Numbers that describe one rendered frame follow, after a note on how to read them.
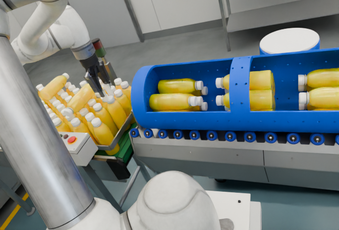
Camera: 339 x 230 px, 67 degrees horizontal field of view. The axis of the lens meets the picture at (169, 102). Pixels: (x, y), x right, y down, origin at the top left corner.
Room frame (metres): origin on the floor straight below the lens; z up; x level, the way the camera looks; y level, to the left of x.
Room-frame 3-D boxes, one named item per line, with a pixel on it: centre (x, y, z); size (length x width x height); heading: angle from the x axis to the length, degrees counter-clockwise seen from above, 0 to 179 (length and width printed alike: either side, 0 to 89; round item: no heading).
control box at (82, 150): (0.91, 0.47, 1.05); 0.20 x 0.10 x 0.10; 59
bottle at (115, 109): (1.09, 0.26, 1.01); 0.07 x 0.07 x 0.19
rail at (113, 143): (1.09, 0.22, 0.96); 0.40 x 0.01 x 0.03; 149
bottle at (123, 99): (1.15, 0.22, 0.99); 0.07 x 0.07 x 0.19
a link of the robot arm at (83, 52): (1.09, 0.26, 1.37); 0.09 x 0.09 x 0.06
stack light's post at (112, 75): (1.55, 0.29, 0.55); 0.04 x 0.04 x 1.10; 59
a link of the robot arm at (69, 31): (1.09, 0.28, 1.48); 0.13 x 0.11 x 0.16; 103
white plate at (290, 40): (1.15, -0.69, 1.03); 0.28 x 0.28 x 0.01
